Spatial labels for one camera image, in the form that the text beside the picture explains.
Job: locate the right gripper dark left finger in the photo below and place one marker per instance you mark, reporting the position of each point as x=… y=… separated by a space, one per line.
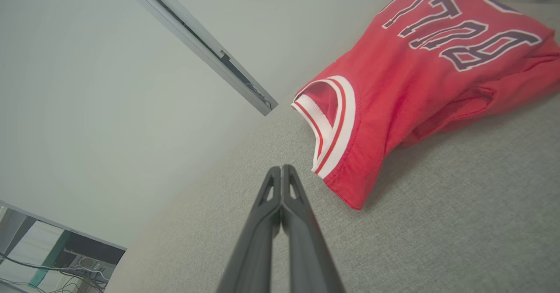
x=253 y=249

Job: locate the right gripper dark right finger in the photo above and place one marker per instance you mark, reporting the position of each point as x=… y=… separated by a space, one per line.
x=308 y=249

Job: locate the grey metal partition post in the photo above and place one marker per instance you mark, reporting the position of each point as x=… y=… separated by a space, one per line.
x=192 y=43

